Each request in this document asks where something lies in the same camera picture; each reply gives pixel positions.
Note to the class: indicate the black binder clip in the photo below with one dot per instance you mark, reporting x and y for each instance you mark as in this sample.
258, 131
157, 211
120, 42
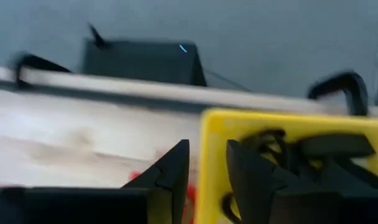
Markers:
335, 144
265, 137
363, 175

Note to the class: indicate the yellow plastic basket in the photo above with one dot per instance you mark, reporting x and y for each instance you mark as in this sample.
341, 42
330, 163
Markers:
213, 149

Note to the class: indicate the black frame bracket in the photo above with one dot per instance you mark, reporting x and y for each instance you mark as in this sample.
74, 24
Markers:
353, 90
36, 62

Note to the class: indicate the black box with blue light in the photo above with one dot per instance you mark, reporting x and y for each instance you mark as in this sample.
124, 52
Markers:
139, 62

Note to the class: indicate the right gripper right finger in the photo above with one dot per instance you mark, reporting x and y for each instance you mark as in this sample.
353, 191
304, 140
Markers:
251, 186

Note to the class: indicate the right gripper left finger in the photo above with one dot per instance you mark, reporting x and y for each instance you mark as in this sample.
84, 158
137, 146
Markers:
173, 174

